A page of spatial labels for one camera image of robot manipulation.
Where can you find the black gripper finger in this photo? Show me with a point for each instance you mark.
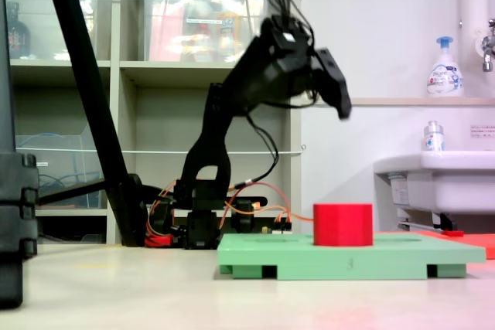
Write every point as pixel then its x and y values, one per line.
pixel 334 82

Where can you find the red octagonal pillar block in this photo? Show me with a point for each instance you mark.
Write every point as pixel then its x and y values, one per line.
pixel 342 225

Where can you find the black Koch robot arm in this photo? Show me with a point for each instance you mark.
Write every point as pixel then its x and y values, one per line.
pixel 209 144

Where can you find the orange label bottle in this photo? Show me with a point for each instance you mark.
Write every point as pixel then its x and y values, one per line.
pixel 230 32

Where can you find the white foam soap dispenser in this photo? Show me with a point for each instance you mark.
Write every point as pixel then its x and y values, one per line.
pixel 444 79

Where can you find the small clear sanitizer bottle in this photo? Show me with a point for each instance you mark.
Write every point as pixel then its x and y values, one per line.
pixel 433 140

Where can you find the beige shelf unit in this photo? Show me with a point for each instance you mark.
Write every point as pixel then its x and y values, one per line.
pixel 174 64

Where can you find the pink pouch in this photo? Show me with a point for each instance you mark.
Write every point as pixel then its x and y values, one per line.
pixel 166 32

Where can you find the metal faucet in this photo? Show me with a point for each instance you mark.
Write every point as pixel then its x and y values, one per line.
pixel 488 46

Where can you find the white sink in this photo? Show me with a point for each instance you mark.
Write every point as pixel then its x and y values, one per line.
pixel 456 187

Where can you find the green shape sorter board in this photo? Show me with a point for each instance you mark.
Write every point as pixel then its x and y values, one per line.
pixel 309 260

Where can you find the dark round bottle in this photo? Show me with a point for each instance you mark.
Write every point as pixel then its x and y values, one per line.
pixel 17 36

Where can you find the notched black stack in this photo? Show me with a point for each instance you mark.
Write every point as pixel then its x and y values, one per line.
pixel 15 210

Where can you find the pink wall label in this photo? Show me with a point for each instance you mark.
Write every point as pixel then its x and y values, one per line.
pixel 483 131

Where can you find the red arm base plate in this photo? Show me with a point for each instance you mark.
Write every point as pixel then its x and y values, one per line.
pixel 158 240

